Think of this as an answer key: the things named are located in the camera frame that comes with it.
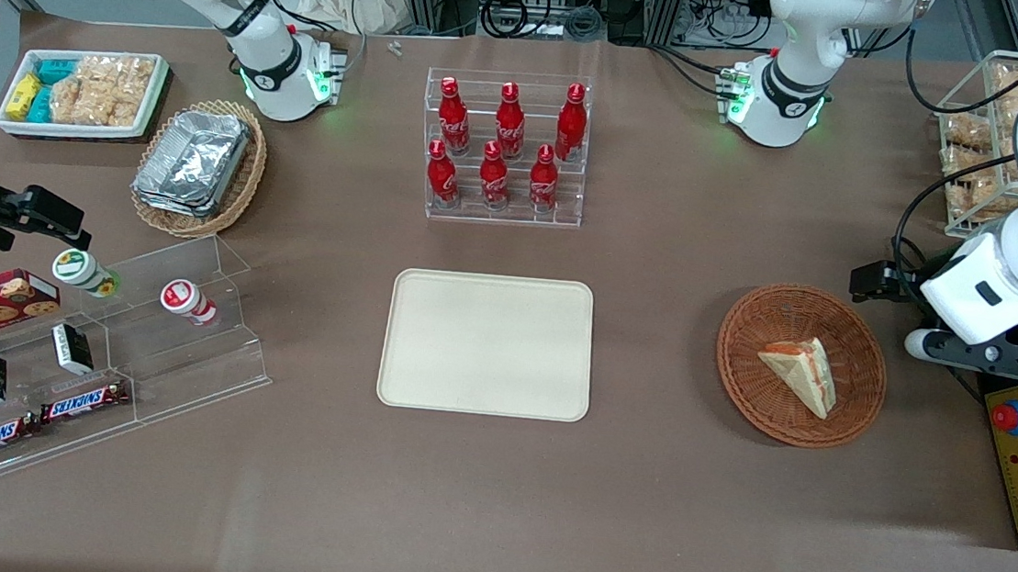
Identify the red cola bottle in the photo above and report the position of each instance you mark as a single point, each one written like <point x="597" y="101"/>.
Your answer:
<point x="493" y="181"/>
<point x="442" y="179"/>
<point x="510" y="125"/>
<point x="571" y="126"/>
<point x="543" y="183"/>
<point x="454" y="120"/>

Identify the green lid yogurt bottle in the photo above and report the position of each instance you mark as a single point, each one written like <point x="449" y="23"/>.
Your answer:
<point x="79" y="270"/>

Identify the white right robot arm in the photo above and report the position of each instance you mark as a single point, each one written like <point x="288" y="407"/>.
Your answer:
<point x="262" y="52"/>

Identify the teal snack packet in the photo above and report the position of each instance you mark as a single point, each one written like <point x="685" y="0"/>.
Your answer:
<point x="40" y="105"/>
<point x="56" y="69"/>

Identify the clear acrylic stepped stand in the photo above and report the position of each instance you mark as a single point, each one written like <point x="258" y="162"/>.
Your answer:
<point x="188" y="369"/>

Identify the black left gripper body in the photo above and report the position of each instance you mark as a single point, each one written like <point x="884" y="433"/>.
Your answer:
<point x="907" y="282"/>

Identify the round brown wicker basket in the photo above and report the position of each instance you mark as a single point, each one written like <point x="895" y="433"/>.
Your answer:
<point x="758" y="391"/>

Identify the white plastic bin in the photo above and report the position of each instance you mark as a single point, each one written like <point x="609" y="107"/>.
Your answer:
<point x="16" y="125"/>

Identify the red emergency stop button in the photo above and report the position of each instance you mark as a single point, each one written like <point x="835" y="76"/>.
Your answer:
<point x="1010" y="417"/>

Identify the red lid yogurt bottle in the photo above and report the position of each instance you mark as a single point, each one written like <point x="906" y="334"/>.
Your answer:
<point x="185" y="299"/>

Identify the beige plastic serving tray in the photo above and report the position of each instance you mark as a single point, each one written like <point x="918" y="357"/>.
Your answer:
<point x="485" y="344"/>

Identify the aluminium foil container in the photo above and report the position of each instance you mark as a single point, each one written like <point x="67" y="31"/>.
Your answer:
<point x="193" y="157"/>
<point x="202" y="209"/>

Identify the yellow snack packet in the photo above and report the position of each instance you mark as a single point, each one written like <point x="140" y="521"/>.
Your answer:
<point x="23" y="96"/>

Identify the clear acrylic bottle rack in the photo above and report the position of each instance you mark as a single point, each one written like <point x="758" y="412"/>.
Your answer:
<point x="501" y="216"/>

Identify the oval tan wicker basket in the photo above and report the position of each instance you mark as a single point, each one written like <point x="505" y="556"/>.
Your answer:
<point x="246" y="180"/>

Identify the small white connector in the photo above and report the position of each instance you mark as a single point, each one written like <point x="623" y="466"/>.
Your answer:
<point x="393" y="47"/>

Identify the clear rice cracker bag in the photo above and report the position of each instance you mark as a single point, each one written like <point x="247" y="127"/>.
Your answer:
<point x="965" y="131"/>
<point x="92" y="107"/>
<point x="117" y="75"/>
<point x="1010" y="86"/>
<point x="969" y="183"/>

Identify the triangular sandwich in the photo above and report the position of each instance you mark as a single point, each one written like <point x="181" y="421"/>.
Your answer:
<point x="804" y="372"/>

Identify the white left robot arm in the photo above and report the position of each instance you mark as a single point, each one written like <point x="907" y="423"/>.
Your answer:
<point x="794" y="81"/>

